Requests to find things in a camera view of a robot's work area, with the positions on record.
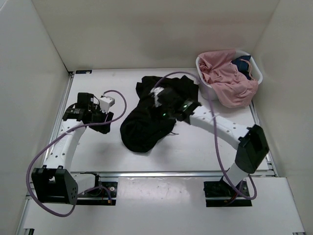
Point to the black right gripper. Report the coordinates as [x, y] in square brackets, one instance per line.
[160, 105]

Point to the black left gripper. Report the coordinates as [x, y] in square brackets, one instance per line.
[103, 128]

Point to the black trousers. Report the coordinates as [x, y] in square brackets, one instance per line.
[141, 130]

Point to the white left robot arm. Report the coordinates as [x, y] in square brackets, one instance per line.
[53, 182]

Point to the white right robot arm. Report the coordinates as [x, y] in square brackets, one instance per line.
[249, 142]

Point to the pink trousers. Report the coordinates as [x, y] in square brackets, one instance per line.
[233, 89]

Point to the white laundry basket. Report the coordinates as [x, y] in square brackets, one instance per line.
[208, 92]

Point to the navy blue garment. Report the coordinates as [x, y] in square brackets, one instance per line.
[244, 66]

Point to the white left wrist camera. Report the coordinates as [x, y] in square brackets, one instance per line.
[105, 102]

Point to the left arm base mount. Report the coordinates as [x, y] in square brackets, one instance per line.
[104, 196]

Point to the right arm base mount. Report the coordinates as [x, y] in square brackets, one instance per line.
[219, 194]

